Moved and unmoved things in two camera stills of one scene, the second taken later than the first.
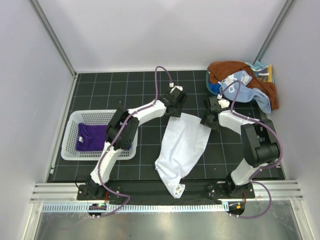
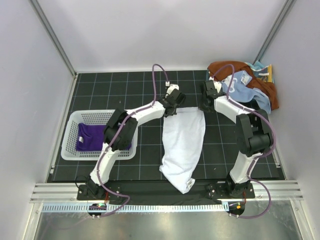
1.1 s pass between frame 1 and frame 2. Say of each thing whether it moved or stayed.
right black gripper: moved
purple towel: stayed
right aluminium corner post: stayed
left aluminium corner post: stayed
